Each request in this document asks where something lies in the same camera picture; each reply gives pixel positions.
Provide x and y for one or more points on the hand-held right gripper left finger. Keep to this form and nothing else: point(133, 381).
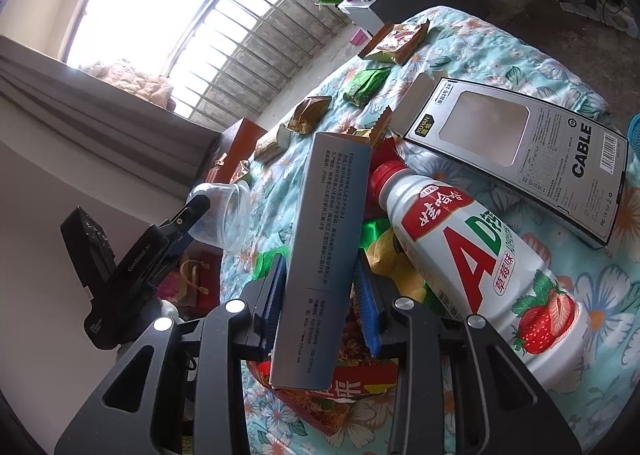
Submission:
point(275, 305)

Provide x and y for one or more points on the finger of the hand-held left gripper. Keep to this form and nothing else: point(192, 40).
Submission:
point(170, 257)
point(180, 221)

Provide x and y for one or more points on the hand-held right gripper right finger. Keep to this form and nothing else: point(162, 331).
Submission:
point(367, 315)

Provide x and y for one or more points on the clear plastic cup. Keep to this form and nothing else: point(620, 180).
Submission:
point(225, 215)

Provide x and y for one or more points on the long blue and white box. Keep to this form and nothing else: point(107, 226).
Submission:
point(320, 260)

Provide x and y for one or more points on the white bottle with red label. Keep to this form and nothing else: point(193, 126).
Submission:
point(475, 260)

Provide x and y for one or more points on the blue plastic wastebasket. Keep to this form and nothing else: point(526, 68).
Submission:
point(634, 135)

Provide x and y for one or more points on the paper gift bag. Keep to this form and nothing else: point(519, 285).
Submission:
point(197, 282)

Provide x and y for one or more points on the red and yellow snack bag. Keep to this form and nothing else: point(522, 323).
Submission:
point(360, 385)

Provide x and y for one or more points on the small pale snack packet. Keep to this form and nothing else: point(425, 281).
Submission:
point(272, 145)

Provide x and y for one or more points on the grey curtain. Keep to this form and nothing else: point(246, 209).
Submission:
point(100, 120)

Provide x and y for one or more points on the cream quilted garment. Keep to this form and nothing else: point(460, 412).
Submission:
point(130, 85)

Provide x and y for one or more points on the gold snack packet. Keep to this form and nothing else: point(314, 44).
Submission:
point(310, 114)

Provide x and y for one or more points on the metal window railing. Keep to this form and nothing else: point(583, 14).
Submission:
point(260, 35)

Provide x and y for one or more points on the green snack packet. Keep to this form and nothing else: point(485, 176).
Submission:
point(367, 85)

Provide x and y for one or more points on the brown snack packet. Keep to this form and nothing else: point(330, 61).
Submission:
point(395, 42)

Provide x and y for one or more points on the floral teal blanket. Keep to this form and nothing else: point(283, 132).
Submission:
point(500, 50)

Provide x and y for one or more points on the white power strip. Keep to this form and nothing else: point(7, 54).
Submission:
point(620, 17)

